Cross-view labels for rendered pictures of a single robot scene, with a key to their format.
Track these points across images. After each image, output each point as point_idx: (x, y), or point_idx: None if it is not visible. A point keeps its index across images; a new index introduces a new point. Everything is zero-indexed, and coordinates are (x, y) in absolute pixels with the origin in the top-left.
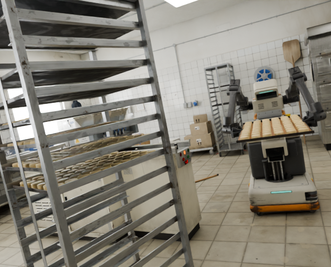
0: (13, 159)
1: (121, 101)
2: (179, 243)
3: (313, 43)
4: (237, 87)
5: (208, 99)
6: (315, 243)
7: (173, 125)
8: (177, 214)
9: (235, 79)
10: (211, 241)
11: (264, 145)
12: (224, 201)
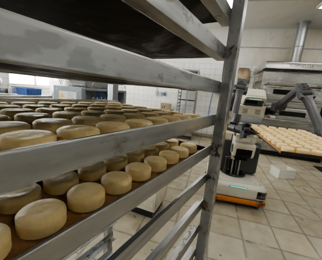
0: None
1: (194, 20)
2: (143, 217)
3: (265, 74)
4: (245, 86)
5: (175, 93)
6: (269, 246)
7: (143, 105)
8: (199, 248)
9: (243, 79)
10: (174, 223)
11: (237, 145)
12: (180, 179)
